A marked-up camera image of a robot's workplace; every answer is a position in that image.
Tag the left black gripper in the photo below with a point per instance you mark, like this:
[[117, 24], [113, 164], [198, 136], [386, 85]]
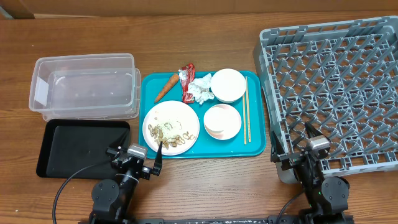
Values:
[[145, 172]]

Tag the pile of white rice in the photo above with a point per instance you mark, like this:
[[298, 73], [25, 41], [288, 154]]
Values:
[[169, 129]]

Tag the white tissue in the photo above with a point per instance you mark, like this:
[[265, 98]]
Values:
[[200, 89]]

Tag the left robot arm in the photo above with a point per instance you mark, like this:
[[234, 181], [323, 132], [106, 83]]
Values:
[[111, 197]]

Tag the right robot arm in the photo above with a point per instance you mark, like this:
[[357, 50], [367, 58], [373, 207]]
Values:
[[326, 196]]

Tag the orange carrot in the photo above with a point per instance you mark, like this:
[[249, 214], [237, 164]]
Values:
[[173, 80]]

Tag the white plate with food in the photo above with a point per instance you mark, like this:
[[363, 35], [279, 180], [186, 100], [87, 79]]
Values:
[[171, 110]]

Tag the red snack wrapper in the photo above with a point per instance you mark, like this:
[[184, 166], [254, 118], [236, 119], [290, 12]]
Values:
[[186, 75]]

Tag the pink and white bowl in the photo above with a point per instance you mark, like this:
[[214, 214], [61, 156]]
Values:
[[222, 122]]

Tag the clear plastic storage bin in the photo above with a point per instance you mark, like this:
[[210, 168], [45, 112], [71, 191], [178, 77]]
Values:
[[91, 86]]

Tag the black plastic tray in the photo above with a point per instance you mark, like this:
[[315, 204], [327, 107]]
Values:
[[69, 145]]

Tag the brown peanut shells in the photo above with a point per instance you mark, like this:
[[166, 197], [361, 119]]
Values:
[[178, 141]]

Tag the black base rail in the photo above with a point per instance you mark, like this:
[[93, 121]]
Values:
[[217, 221]]

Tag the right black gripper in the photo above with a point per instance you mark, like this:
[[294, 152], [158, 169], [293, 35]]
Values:
[[291, 159]]

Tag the teal plastic serving tray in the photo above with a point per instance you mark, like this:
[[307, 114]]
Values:
[[205, 145]]

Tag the grey dishwasher rack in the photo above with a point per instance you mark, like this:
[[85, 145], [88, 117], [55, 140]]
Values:
[[342, 78]]

